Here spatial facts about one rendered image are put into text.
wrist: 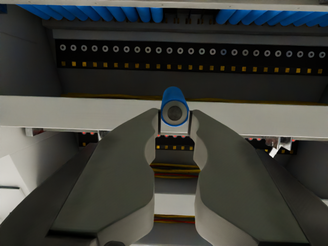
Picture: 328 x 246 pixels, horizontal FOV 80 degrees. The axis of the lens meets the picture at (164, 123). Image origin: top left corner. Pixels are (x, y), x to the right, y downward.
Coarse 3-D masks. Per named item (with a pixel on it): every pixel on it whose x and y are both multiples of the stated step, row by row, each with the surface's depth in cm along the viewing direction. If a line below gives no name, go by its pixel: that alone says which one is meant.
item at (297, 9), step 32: (0, 0) 24; (32, 0) 24; (64, 0) 24; (96, 0) 23; (128, 0) 23; (160, 0) 23; (192, 0) 23; (224, 0) 23; (256, 0) 23; (288, 0) 23
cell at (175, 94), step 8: (168, 88) 17; (176, 88) 17; (168, 96) 13; (176, 96) 13; (168, 104) 12; (176, 104) 12; (184, 104) 12; (168, 112) 12; (176, 112) 12; (184, 112) 12; (168, 120) 12; (176, 120) 12; (184, 120) 12
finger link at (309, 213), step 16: (272, 160) 8; (272, 176) 7; (288, 176) 7; (288, 192) 6; (304, 192) 6; (304, 208) 6; (320, 208) 6; (304, 224) 5; (320, 224) 5; (320, 240) 5
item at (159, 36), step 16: (0, 16) 29; (16, 16) 32; (32, 16) 36; (16, 32) 32; (32, 32) 36; (64, 32) 37; (80, 32) 37; (96, 32) 37; (112, 32) 37; (128, 32) 37; (144, 32) 37; (160, 32) 37
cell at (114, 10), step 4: (108, 8) 27; (112, 8) 27; (116, 8) 27; (120, 8) 29; (112, 12) 28; (116, 12) 28; (120, 12) 29; (116, 16) 30; (120, 16) 30; (124, 16) 32; (120, 20) 32
